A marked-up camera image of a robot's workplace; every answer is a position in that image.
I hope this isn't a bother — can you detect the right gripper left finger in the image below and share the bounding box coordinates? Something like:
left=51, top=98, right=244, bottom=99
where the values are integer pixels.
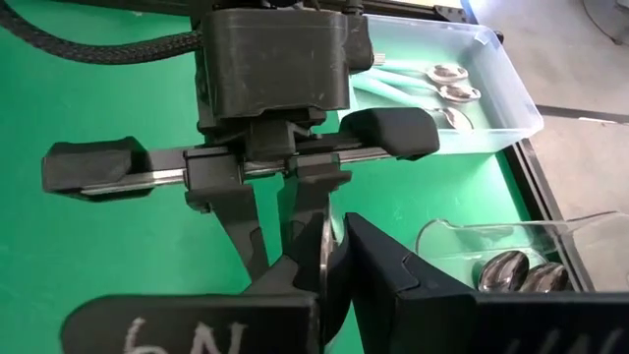
left=61, top=254, right=321, bottom=354

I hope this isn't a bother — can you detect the green table mat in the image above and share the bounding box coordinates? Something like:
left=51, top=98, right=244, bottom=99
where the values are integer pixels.
left=0, top=0, right=566, bottom=354

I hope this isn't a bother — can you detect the clear plastic bin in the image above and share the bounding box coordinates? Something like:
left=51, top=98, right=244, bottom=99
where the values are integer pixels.
left=415, top=210, right=629, bottom=296

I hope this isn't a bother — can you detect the translucent white plastic bin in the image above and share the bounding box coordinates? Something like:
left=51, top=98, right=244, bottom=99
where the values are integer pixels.
left=338, top=13, right=545, bottom=156

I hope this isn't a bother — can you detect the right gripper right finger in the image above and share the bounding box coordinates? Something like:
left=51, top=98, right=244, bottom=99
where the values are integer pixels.
left=338, top=210, right=629, bottom=354

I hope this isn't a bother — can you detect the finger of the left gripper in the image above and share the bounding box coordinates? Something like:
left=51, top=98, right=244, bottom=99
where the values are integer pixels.
left=277, top=152, right=353, bottom=291
left=184, top=147, right=270, bottom=282

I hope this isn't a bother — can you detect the black braided cable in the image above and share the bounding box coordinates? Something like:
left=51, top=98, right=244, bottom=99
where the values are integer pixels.
left=0, top=0, right=203, bottom=66

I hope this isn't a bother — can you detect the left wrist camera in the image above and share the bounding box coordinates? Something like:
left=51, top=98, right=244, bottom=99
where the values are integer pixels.
left=194, top=7, right=375, bottom=130

